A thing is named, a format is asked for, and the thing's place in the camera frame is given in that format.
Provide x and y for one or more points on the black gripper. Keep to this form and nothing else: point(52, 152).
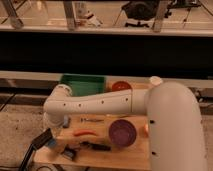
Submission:
point(36, 144)

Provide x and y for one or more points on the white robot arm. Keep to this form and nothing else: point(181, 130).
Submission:
point(175, 127)

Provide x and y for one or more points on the blue eraser block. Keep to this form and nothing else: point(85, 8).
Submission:
point(69, 153)

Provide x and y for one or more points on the orange plastic cup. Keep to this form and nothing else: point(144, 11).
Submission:
point(121, 85)

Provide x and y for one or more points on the red chili pepper toy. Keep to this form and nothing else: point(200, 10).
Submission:
point(81, 133)

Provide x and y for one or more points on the black screwdriver tool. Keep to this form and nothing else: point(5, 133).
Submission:
point(91, 120)

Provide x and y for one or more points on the wooden board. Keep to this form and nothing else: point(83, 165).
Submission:
point(98, 129)

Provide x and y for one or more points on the green plastic bin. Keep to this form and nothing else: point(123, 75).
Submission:
point(84, 85)

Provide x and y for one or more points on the white bottle in background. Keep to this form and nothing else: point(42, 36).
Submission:
point(92, 19)

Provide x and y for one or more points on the black office chair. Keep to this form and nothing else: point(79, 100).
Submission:
point(142, 11)

